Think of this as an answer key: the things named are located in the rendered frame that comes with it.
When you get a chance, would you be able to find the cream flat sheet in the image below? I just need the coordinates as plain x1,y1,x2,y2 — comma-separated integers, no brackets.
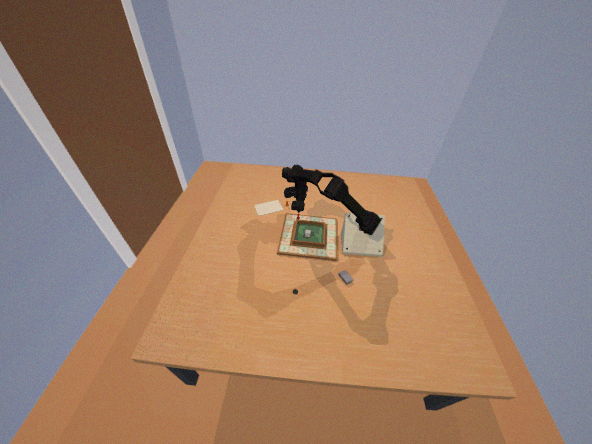
254,200,284,216

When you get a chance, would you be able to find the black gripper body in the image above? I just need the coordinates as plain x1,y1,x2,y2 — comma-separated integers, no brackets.
291,185,308,211

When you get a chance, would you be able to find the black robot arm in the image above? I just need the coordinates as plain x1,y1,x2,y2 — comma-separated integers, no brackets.
282,164,382,235

